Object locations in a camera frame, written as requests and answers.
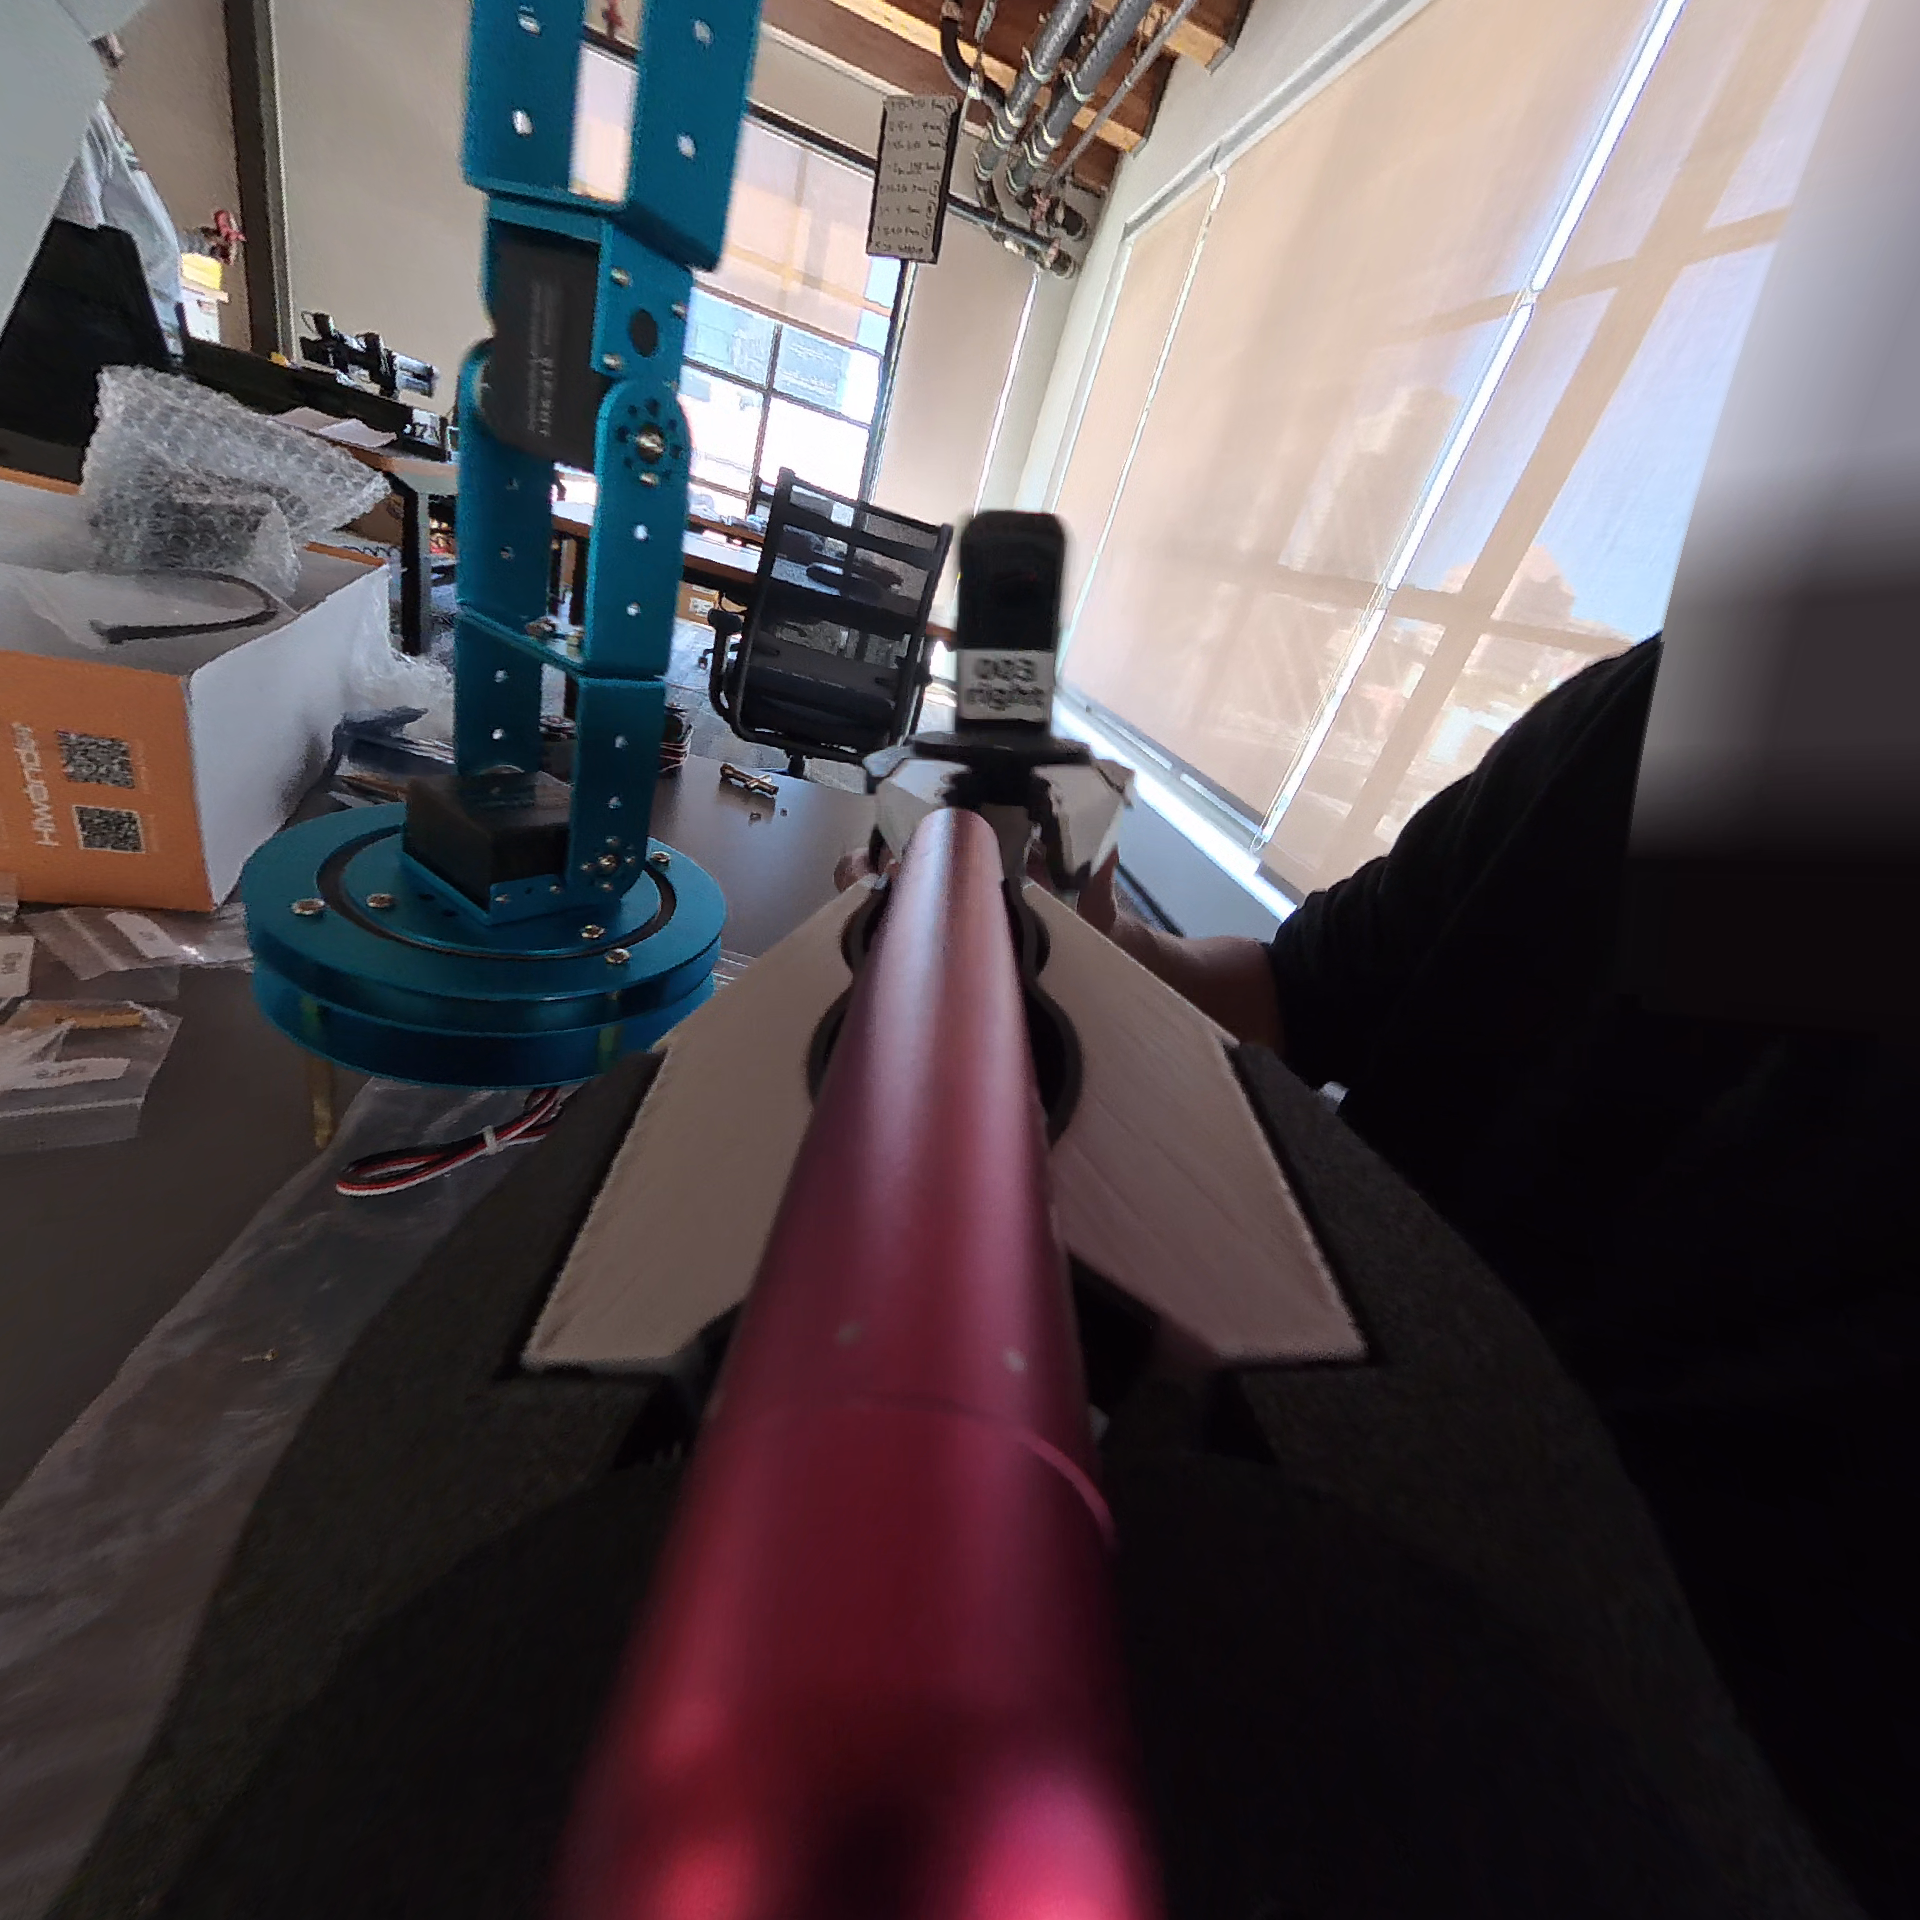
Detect black office table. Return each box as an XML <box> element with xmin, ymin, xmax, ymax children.
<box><xmin>181</xmin><ymin>336</ymin><xmax>453</xmax><ymax>466</ymax></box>

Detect white and orange cardboard box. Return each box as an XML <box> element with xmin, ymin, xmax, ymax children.
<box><xmin>0</xmin><ymin>480</ymin><xmax>395</xmax><ymax>911</ymax></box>

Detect red white black servo wire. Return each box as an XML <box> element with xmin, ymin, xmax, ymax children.
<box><xmin>334</xmin><ymin>1088</ymin><xmax>578</xmax><ymax>1199</ymax></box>

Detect black device on table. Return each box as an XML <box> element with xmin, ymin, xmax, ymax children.
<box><xmin>298</xmin><ymin>305</ymin><xmax>437</xmax><ymax>392</ymax></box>

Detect paned window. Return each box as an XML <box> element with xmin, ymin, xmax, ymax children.
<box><xmin>680</xmin><ymin>286</ymin><xmax>903</xmax><ymax>519</ymax></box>

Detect bubble wrap bundle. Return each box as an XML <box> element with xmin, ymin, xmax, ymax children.
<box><xmin>81</xmin><ymin>362</ymin><xmax>393</xmax><ymax>593</ymax></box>

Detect black monitor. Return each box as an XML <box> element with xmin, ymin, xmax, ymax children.
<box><xmin>0</xmin><ymin>217</ymin><xmax>174</xmax><ymax>443</ymax></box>

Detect hanging paper sign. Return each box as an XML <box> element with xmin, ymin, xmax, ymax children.
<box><xmin>863</xmin><ymin>94</ymin><xmax>962</xmax><ymax>265</ymax></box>

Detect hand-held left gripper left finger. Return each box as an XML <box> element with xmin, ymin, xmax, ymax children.
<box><xmin>519</xmin><ymin>877</ymin><xmax>894</xmax><ymax>1382</ymax></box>

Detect ceiling pipes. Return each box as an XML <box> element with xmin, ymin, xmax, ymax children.
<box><xmin>936</xmin><ymin>0</ymin><xmax>1254</xmax><ymax>278</ymax></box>

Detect black cable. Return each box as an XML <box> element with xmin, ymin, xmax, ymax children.
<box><xmin>89</xmin><ymin>573</ymin><xmax>288</xmax><ymax>643</ymax></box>

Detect pile of small plastic bags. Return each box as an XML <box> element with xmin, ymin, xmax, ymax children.
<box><xmin>0</xmin><ymin>883</ymin><xmax>190</xmax><ymax>1154</ymax></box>

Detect red metal screwdriver handle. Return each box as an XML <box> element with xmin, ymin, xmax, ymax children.
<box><xmin>545</xmin><ymin>806</ymin><xmax>1163</xmax><ymax>1920</ymax></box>

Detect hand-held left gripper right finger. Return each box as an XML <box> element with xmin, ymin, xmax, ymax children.
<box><xmin>1001</xmin><ymin>877</ymin><xmax>1368</xmax><ymax>1378</ymax></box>

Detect person's right forearm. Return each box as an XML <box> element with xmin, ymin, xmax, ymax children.
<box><xmin>1170</xmin><ymin>633</ymin><xmax>1666</xmax><ymax>1096</ymax></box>

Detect black mesh office chair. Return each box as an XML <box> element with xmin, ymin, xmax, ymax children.
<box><xmin>703</xmin><ymin>467</ymin><xmax>952</xmax><ymax>779</ymax></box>

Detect wooden office table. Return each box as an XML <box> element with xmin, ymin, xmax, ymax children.
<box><xmin>545</xmin><ymin>503</ymin><xmax>962</xmax><ymax>601</ymax></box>

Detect clear plastic sheet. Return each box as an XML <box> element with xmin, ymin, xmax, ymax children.
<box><xmin>0</xmin><ymin>1078</ymin><xmax>662</xmax><ymax>1695</ymax></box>

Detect narrow beige roller blind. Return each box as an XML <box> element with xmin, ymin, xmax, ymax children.
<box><xmin>1048</xmin><ymin>171</ymin><xmax>1224</xmax><ymax>735</ymax></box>

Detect person's right hand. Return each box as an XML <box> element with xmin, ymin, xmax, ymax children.
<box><xmin>833</xmin><ymin>848</ymin><xmax>1202</xmax><ymax>998</ymax></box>

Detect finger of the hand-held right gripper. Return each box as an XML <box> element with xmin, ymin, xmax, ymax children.
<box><xmin>862</xmin><ymin>742</ymin><xmax>963</xmax><ymax>873</ymax></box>
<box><xmin>1031</xmin><ymin>758</ymin><xmax>1135</xmax><ymax>895</ymax></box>

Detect large beige roller blind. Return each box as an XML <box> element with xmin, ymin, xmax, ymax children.
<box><xmin>1200</xmin><ymin>0</ymin><xmax>1875</xmax><ymax>887</ymax></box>

